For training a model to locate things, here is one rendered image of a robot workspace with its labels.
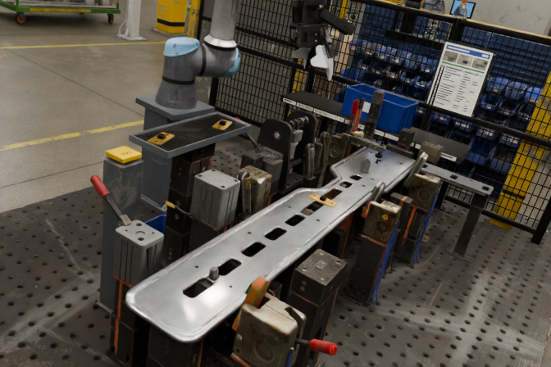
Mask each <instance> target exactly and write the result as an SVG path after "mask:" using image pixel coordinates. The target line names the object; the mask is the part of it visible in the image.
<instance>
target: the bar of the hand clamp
mask: <svg viewBox="0 0 551 367"><path fill-rule="evenodd" d="M349 141H350V142H353V143H356V144H359V145H362V146H364V147H368V148H370V149H372V150H375V151H378V153H376V154H375V157H377V158H382V155H381V153H382V152H383V151H385V149H386V147H387V146H385V145H384V141H381V143H377V142H374V141H372V140H370V139H367V138H364V137H361V136H358V135H356V134H352V133H351V135H349Z"/></svg>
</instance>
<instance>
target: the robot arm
mask: <svg viewBox="0 0 551 367"><path fill-rule="evenodd" d="M239 4H240V0H215V4H214V9H213V15H212V24H211V29H210V34H209V35H208V36H206V37H205V39H204V43H203V44H200V43H199V41H198V40H197V39H192V38H173V39H169V40H168V41H166V45H165V51H164V53H163V54H164V60H163V69H162V81H161V83H160V86H159V88H158V91H157V92H156V95H155V102H156V103H157V104H159V105H161V106H164V107H168V108H172V109H179V110H187V109H193V108H195V107H196V106H197V102H198V99H197V97H196V91H195V87H194V81H195V76H200V77H215V78H220V79H221V78H229V77H231V76H232V75H234V74H235V72H236V71H237V69H238V67H239V60H240V58H239V56H240V55H239V49H238V48H237V47H236V43H235V41H234V34H235V26H236V21H237V17H238V12H239ZM324 4H326V0H295V1H292V24H289V43H296V44H297V47H299V48H300V49H299V50H297V51H294V52H293V54H292V57H294V58H299V59H304V70H306V69H307V68H308V67H309V66H310V65H311V64H312V66H315V67H319V68H323V69H326V74H327V78H328V81H330V80H331V77H332V74H333V48H332V42H331V38H330V35H329V30H328V27H327V24H329V25H331V26H333V27H334V28H336V29H337V30H338V31H339V32H340V33H341V34H344V35H351V36H352V34H353V32H354V30H355V29H356V27H354V26H353V24H352V23H350V22H349V21H346V20H342V19H341V18H339V17H338V16H336V15H334V14H333V13H331V12H330V11H327V10H326V9H325V8H322V7H320V5H324ZM292 29H296V30H295V31H294V34H296V36H295V37H293V39H291V30H292ZM315 51H316V55H315V56H314V57H313V53H314V52H315Z"/></svg>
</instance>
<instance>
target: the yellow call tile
mask: <svg viewBox="0 0 551 367"><path fill-rule="evenodd" d="M106 156H109V157H110V158H112V159H114V160H116V161H119V162H120V163H122V164H124V163H126V162H129V161H133V160H136V159H139V158H141V157H142V154H141V153H139V152H137V151H135V150H133V149H131V148H129V147H127V146H123V147H118V148H114V149H112V150H108V151H106Z"/></svg>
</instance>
